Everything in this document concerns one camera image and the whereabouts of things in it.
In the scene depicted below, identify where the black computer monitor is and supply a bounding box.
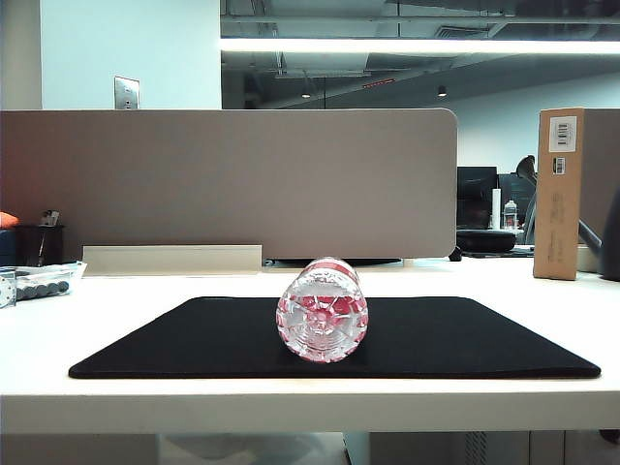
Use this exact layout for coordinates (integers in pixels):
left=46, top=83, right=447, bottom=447
left=456, top=166, right=499, bottom=231

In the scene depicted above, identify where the cream cable tray box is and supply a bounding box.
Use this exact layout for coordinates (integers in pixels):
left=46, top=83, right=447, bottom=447
left=81, top=244, right=264, bottom=277

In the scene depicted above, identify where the dark grey watering can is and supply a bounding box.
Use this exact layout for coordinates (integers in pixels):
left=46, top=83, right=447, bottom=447
left=578, top=186, right=620, bottom=282

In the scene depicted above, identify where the beige desk divider panel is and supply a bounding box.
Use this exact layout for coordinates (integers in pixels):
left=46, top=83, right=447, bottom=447
left=0, top=108, right=459, bottom=262

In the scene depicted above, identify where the bag of black round parts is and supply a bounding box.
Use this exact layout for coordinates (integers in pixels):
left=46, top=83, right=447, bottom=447
left=0, top=261, right=88, bottom=302

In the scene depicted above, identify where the tall brown cardboard box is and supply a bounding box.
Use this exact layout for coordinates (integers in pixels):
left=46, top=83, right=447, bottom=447
left=532, top=107, right=586, bottom=281

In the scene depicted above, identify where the black mouse pad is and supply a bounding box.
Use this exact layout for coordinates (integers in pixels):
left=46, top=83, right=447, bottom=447
left=68, top=295, right=603, bottom=381

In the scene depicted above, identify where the clear red-labelled plastic water bottle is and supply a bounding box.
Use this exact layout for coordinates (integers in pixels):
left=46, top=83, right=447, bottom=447
left=275, top=257, right=371, bottom=364

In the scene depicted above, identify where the silver wall switch plate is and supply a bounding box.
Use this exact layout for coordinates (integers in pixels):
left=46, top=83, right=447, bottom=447
left=113, top=76, right=140, bottom=110

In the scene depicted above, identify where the black round cushion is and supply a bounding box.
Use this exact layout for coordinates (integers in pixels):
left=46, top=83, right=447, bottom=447
left=456, top=229, right=518, bottom=253

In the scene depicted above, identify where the black pen holder cup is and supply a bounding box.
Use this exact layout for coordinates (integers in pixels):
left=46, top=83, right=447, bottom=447
left=15, top=223, right=66, bottom=267

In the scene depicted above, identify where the long white ceiling light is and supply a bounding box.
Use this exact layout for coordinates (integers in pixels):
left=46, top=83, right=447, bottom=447
left=220, top=37, right=620, bottom=55

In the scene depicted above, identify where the white perforated metal disc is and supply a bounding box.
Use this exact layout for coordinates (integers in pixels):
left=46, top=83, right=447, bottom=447
left=0, top=271, right=18, bottom=309

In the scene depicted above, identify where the grey office chair back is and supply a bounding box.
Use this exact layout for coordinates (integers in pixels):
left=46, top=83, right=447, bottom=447
left=515, top=155, right=540, bottom=247

